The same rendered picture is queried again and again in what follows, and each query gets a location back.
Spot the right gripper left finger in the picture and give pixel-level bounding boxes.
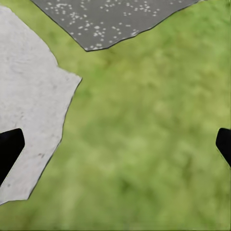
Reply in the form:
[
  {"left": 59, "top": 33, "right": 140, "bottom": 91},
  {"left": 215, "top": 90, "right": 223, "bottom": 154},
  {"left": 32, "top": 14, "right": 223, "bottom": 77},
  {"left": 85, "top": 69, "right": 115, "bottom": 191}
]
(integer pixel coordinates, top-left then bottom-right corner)
[{"left": 0, "top": 128, "right": 25, "bottom": 186}]

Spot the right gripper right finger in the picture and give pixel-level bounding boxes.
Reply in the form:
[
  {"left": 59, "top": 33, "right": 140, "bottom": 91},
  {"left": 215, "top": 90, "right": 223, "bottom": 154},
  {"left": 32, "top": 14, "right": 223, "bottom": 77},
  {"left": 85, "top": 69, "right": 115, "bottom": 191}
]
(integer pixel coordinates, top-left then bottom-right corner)
[{"left": 216, "top": 128, "right": 231, "bottom": 166}]

